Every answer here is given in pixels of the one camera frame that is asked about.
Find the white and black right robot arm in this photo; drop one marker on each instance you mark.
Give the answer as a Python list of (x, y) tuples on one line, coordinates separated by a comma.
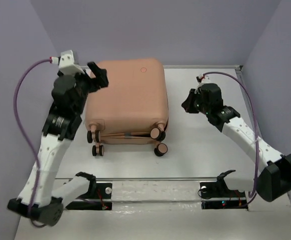
[(272, 169)]

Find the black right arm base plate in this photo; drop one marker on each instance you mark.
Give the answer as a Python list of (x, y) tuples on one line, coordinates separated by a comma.
[(216, 196)]

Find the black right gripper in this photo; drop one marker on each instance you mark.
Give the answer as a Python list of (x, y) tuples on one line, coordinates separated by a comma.
[(187, 104)]

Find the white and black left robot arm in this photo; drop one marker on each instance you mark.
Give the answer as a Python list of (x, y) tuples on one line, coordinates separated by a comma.
[(38, 201)]

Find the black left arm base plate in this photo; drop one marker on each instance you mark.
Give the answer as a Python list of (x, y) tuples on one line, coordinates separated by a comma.
[(99, 199)]

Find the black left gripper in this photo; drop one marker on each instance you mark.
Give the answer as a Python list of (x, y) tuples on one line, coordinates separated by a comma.
[(101, 81)]

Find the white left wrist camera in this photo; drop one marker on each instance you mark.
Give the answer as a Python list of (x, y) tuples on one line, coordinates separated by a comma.
[(68, 64)]

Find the pink hard-shell suitcase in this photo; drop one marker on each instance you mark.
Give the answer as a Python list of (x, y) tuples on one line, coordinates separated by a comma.
[(132, 110)]

